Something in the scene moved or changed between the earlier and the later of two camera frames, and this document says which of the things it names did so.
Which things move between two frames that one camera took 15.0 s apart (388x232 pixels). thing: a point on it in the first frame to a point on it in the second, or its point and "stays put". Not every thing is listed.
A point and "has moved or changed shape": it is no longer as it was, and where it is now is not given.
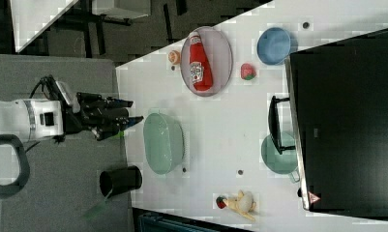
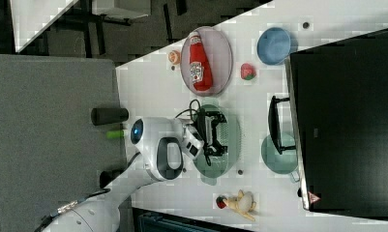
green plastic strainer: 164,141 has moved or changed shape
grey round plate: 220,54 stays put
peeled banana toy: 244,203 stays put
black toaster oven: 341,123 stays put
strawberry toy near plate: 248,72 stays put
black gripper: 92,112 to 205,126
